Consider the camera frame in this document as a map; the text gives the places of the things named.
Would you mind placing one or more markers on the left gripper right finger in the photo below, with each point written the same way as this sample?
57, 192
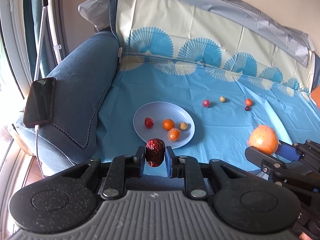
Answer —
188, 168

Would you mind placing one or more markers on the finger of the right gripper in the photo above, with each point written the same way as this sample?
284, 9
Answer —
264, 161
287, 152

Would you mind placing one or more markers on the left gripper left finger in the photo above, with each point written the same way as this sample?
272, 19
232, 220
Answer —
122, 168

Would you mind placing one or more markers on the orange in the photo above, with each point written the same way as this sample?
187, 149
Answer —
265, 139
174, 134

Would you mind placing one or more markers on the dark red jujube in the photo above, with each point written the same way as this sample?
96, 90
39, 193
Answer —
154, 152

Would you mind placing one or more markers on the orange tangerine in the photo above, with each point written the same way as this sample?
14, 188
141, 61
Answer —
168, 124
249, 102

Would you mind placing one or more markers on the red cherry tomato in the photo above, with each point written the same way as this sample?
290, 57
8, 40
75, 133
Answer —
148, 122

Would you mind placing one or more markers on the person's right hand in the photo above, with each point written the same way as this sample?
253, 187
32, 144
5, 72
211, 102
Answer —
304, 236

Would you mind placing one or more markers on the wrapped orange in plate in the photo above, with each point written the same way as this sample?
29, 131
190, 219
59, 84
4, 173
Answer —
174, 134

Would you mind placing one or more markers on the small tan longan in plate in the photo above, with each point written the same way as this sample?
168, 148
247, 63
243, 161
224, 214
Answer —
183, 126

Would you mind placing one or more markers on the light blue plate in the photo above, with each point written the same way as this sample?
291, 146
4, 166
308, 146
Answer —
159, 111

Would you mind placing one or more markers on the wrapped pink lychee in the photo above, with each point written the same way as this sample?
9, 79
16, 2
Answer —
206, 103

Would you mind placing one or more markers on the blue patterned sofa cloth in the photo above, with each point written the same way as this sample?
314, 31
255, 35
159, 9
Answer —
177, 53

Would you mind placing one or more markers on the black smartphone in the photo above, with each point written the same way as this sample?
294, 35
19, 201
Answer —
39, 108

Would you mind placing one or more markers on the grey plastic cover sheet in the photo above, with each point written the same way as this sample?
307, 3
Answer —
294, 42

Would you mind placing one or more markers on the dark green curtain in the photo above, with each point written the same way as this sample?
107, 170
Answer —
37, 35

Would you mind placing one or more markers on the white window frame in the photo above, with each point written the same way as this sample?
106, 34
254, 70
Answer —
12, 28

